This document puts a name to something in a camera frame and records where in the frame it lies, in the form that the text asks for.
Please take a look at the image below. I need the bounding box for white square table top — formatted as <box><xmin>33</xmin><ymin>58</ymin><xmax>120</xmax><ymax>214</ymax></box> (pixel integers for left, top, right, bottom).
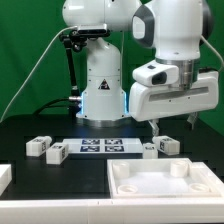
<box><xmin>107</xmin><ymin>158</ymin><xmax>224</xmax><ymax>199</ymax></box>

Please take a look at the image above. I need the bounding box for white fence wall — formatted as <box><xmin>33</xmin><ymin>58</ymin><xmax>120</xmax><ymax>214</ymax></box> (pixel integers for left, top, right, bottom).
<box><xmin>0</xmin><ymin>164</ymin><xmax>12</xmax><ymax>196</ymax></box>
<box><xmin>0</xmin><ymin>198</ymin><xmax>224</xmax><ymax>224</ymax></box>
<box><xmin>190</xmin><ymin>162</ymin><xmax>224</xmax><ymax>188</ymax></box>

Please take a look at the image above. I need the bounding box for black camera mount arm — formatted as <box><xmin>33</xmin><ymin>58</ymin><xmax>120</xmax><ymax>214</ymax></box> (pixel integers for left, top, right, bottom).
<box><xmin>59</xmin><ymin>32</ymin><xmax>87</xmax><ymax>116</ymax></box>

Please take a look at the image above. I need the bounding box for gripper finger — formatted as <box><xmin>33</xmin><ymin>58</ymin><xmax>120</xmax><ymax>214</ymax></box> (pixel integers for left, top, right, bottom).
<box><xmin>149</xmin><ymin>120</ymin><xmax>159</xmax><ymax>136</ymax></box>
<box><xmin>187</xmin><ymin>112</ymin><xmax>198</xmax><ymax>129</ymax></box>

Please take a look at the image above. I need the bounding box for white left fence wall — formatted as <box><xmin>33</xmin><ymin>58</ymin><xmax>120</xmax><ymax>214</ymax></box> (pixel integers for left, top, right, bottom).
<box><xmin>0</xmin><ymin>164</ymin><xmax>12</xmax><ymax>196</ymax></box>

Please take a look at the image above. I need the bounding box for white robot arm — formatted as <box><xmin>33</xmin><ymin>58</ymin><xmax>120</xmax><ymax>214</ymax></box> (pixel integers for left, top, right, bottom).
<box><xmin>62</xmin><ymin>0</ymin><xmax>218</xmax><ymax>126</ymax></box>

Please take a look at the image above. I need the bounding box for grey camera on mount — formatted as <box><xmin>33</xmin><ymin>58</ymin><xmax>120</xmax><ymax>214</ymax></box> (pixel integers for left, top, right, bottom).
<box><xmin>70</xmin><ymin>24</ymin><xmax>110</xmax><ymax>37</ymax></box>

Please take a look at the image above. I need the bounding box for white base tag plate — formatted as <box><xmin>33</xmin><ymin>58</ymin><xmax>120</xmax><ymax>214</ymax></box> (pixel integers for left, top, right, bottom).
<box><xmin>63</xmin><ymin>138</ymin><xmax>143</xmax><ymax>154</ymax></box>

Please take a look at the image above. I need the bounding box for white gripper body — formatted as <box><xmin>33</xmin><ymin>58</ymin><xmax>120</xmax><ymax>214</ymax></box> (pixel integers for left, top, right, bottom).
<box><xmin>129</xmin><ymin>71</ymin><xmax>219</xmax><ymax>121</ymax></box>

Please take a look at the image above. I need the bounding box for white right fence wall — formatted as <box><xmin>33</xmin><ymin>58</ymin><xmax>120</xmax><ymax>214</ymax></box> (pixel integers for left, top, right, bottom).
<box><xmin>190</xmin><ymin>162</ymin><xmax>224</xmax><ymax>188</ymax></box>

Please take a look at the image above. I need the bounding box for black base cable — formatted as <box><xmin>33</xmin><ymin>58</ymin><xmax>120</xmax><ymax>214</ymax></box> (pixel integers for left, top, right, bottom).
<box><xmin>32</xmin><ymin>97</ymin><xmax>73</xmax><ymax>116</ymax></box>

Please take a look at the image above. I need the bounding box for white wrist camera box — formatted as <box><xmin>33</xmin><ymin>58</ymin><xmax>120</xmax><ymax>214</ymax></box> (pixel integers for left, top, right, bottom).
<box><xmin>132</xmin><ymin>61</ymin><xmax>179</xmax><ymax>87</ymax></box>

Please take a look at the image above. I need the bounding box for white camera cable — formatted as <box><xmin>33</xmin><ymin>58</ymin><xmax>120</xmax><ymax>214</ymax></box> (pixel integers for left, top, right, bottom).
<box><xmin>0</xmin><ymin>25</ymin><xmax>79</xmax><ymax>124</ymax></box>

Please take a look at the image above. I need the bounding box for white front fence wall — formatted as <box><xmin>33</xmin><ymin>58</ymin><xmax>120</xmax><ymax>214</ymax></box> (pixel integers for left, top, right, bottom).
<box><xmin>0</xmin><ymin>198</ymin><xmax>224</xmax><ymax>224</ymax></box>

